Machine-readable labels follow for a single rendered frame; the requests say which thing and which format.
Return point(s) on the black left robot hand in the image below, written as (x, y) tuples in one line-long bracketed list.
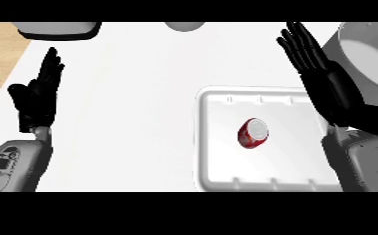
[(37, 95)]

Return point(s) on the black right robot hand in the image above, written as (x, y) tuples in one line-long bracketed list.
[(326, 82)]

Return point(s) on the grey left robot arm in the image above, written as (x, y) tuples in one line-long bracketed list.
[(22, 164)]

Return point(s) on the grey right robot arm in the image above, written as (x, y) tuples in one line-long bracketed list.
[(351, 160)]

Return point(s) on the grey metal pot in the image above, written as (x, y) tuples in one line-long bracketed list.
[(359, 59)]

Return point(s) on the red can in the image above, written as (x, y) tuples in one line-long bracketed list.
[(252, 133)]

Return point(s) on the white plastic tray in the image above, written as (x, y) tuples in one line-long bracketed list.
[(255, 159)]

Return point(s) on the grey appliance with dark rim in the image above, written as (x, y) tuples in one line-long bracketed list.
[(59, 29)]

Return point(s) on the grey rounded object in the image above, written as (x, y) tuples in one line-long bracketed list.
[(185, 25)]

